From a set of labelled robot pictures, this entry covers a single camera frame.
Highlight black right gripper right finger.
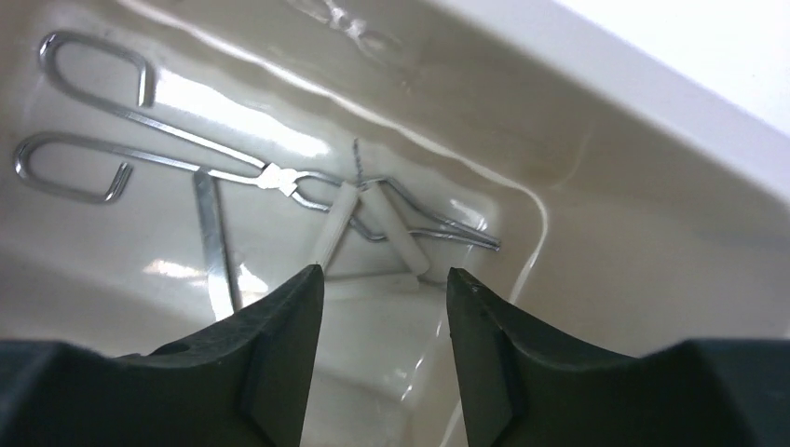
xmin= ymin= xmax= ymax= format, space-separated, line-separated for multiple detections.
xmin=446 ymin=268 xmax=789 ymax=446

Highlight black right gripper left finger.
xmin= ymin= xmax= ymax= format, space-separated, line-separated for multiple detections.
xmin=1 ymin=264 xmax=324 ymax=446

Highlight metal tweezers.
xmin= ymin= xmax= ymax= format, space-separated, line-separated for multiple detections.
xmin=192 ymin=170 xmax=241 ymax=321

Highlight metal crucible tongs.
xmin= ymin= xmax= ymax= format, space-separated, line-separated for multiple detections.
xmin=13 ymin=31 xmax=502 ymax=252

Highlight clay pipe triangle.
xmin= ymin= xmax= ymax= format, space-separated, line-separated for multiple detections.
xmin=308 ymin=138 xmax=433 ymax=301

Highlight beige plastic tub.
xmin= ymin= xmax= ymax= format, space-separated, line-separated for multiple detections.
xmin=1 ymin=1 xmax=789 ymax=446

